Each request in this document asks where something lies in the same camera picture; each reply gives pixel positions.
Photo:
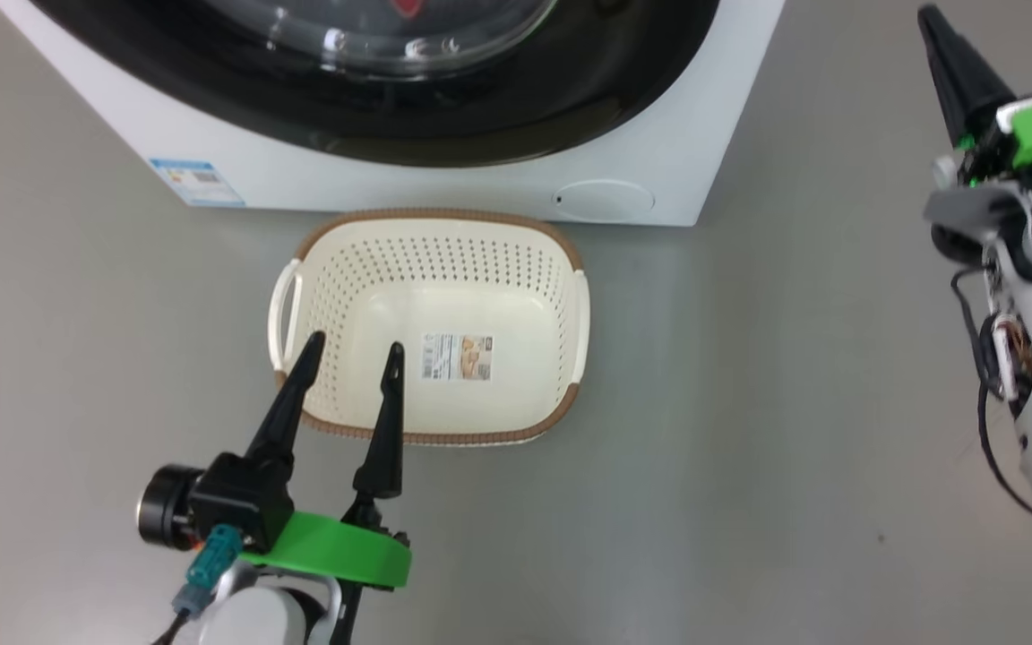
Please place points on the round black glass washer door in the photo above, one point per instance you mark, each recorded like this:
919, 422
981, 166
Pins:
480, 116

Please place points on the paper basket label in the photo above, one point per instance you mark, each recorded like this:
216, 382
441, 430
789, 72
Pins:
458, 356

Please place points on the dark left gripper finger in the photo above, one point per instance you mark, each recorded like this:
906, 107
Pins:
388, 439
288, 408

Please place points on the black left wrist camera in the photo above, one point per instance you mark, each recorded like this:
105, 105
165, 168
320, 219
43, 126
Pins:
229, 502

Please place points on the round white filter cover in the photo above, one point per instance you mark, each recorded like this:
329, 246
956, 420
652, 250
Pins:
606, 201

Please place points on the cream perforated laundry basket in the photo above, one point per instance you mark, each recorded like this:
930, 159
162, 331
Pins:
355, 260

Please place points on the teal left camera connector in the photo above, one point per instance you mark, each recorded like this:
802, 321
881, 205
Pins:
211, 564

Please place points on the blue energy label sticker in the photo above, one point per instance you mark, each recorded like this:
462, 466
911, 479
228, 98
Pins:
198, 182

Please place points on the white front-load washing machine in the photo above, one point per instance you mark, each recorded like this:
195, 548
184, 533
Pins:
391, 190

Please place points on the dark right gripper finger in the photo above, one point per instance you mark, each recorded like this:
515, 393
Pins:
964, 85

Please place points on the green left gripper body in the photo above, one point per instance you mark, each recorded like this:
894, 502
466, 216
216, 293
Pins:
337, 551

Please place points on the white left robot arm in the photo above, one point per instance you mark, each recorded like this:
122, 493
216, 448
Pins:
256, 618

